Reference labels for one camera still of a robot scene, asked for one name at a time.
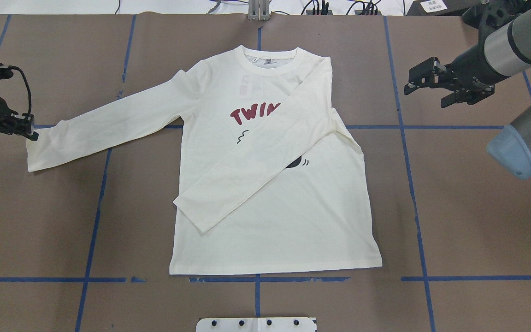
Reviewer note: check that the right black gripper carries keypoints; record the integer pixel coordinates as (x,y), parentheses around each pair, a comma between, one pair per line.
(474,68)

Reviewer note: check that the cream long sleeve shirt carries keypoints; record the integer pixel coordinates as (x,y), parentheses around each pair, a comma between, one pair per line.
(271,180)

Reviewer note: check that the aluminium frame post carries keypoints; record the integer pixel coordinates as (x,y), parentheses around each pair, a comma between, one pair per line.
(259,10)

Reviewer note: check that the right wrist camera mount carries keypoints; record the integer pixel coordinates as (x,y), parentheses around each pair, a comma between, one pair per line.
(490,14)

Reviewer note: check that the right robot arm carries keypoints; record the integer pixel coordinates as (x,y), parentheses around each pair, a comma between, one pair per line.
(503,50)

